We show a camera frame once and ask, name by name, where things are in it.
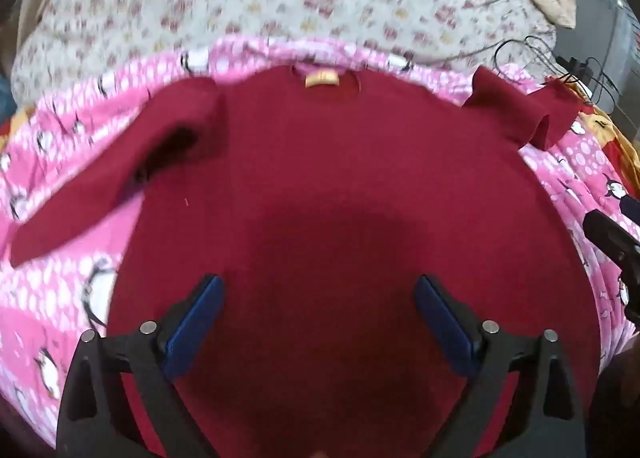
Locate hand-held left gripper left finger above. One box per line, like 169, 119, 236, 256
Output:
56, 274, 225, 458

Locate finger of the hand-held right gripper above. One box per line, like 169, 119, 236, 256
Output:
582, 209, 640, 285

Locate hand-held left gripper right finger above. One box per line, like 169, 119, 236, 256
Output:
413, 274, 587, 458

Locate dark red sweater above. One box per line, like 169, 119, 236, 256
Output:
10, 64, 603, 458

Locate pink penguin print blanket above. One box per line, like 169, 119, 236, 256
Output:
0, 35, 640, 449

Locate black cables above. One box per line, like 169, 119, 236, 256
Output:
492, 35, 618, 114

